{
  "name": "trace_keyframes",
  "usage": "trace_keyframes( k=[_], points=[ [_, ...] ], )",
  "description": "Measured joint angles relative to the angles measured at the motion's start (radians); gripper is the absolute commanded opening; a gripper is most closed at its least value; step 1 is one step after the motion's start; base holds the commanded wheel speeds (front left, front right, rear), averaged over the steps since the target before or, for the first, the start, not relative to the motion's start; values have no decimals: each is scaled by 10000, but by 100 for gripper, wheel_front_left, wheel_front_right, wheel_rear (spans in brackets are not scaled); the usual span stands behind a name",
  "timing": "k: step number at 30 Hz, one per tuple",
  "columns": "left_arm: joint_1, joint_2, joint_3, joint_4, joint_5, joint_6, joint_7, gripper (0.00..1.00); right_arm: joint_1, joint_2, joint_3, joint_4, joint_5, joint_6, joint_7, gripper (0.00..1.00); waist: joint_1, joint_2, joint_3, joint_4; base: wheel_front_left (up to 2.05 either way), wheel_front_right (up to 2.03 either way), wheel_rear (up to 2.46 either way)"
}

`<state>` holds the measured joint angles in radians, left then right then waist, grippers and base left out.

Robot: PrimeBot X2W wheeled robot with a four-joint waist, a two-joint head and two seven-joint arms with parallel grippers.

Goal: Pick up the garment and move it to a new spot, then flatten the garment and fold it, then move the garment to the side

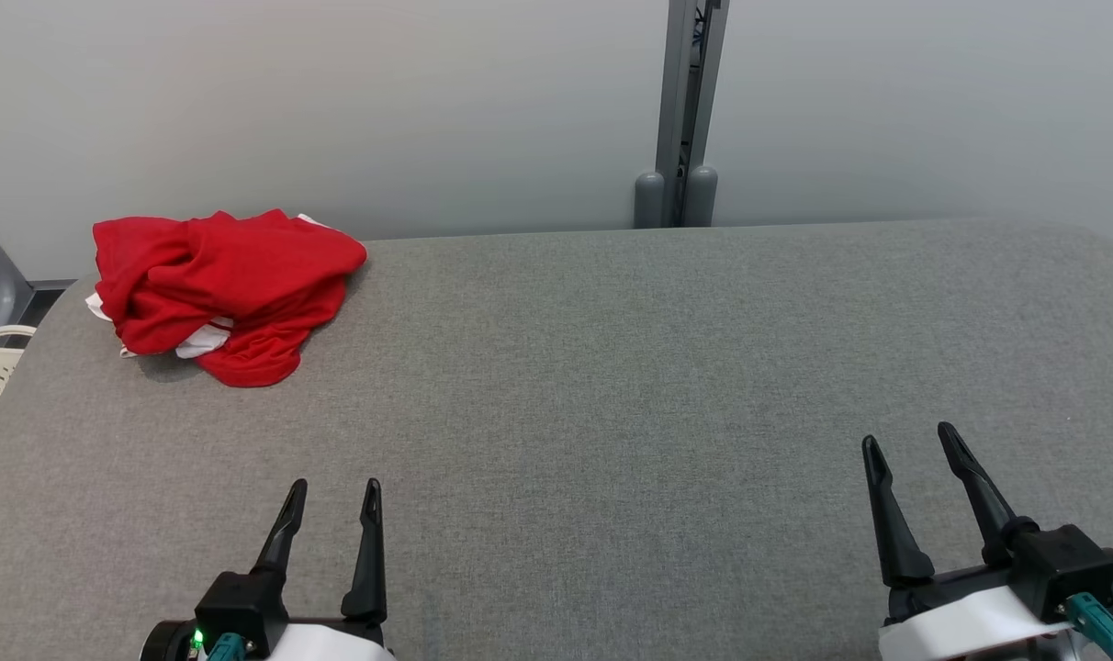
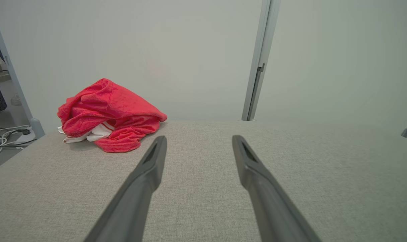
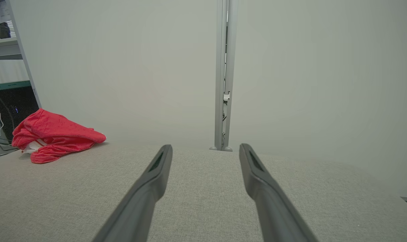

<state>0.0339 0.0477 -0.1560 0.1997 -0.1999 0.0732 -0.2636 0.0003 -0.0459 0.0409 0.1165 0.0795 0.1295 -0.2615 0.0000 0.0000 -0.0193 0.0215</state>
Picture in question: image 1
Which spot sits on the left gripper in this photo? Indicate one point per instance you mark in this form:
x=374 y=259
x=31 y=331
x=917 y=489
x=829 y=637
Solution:
x=240 y=606

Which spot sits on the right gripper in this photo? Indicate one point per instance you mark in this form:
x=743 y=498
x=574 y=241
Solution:
x=1062 y=560

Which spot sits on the red jersey shirt white sleeves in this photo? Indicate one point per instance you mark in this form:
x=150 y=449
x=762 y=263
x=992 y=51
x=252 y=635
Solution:
x=235 y=275

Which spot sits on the grey partition post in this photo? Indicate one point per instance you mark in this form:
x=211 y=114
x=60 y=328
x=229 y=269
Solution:
x=674 y=92

